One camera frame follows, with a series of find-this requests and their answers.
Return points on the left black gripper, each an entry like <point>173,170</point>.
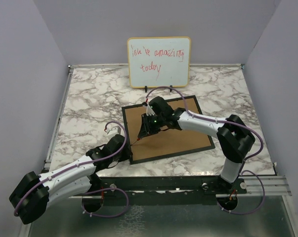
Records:
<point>127,156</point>

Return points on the yellow-framed whiteboard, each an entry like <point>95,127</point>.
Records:
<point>159,61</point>

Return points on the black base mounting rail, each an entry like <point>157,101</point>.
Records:
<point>164,190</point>

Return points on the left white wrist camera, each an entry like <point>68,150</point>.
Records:
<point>113,131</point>

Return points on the black picture frame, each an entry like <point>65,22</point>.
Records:
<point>165,144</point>

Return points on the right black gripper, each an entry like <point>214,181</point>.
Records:
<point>146,130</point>

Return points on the black whiteboard stand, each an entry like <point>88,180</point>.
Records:
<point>149,90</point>

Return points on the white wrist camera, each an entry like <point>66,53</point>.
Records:
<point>149,110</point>
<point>113,131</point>

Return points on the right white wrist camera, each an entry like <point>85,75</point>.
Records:
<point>149,110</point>

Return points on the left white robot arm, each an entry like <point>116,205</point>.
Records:
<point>35,193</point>

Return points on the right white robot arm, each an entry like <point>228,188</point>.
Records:
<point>235,139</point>

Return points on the aluminium table edge rail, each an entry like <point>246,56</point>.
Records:
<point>48,159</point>

